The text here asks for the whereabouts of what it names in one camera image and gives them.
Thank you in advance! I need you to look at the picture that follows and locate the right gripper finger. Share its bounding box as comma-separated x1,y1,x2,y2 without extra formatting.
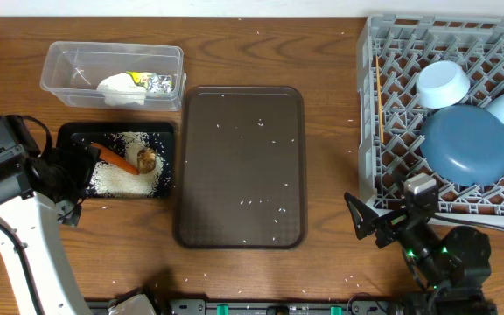
392,171,406,193
344,192,379,240

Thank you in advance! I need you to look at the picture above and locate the white rice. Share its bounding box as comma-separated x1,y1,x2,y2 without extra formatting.
86,131,173,198

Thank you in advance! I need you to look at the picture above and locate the orange carrot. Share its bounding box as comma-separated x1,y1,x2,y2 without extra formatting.
91,143,139,175

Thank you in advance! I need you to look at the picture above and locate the dark blue plate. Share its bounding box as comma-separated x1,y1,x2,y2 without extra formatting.
420,104,504,186

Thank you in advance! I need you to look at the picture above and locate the brown food scrap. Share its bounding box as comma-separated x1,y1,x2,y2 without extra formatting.
137,147,157,174

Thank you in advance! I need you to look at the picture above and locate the white tissue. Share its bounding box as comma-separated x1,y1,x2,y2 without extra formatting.
96,73,147,106

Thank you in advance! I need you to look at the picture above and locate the light blue bowl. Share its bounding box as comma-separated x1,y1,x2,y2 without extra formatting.
416,60,470,109

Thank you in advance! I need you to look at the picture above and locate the wooden chopstick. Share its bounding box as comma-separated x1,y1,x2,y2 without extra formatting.
374,54,384,144

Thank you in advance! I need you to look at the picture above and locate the green snack wrapper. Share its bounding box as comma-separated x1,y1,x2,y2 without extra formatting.
127,72,174,95

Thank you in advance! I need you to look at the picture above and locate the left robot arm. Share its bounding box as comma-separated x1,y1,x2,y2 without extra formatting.
0,141,100,314

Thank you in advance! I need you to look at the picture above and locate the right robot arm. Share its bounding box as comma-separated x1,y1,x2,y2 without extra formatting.
344,173,497,314

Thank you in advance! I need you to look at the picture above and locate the grey dishwasher rack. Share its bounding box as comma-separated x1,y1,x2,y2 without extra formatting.
357,14,504,226

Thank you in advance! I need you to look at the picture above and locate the black rectangular tray bin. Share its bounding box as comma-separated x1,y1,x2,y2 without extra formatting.
57,122,174,177

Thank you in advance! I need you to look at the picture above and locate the clear plastic bin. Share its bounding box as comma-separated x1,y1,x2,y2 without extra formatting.
40,41,186,111

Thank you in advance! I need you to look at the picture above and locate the dark brown serving tray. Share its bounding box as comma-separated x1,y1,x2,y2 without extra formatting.
173,86,307,250

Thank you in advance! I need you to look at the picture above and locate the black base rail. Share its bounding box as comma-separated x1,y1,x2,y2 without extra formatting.
85,286,498,315

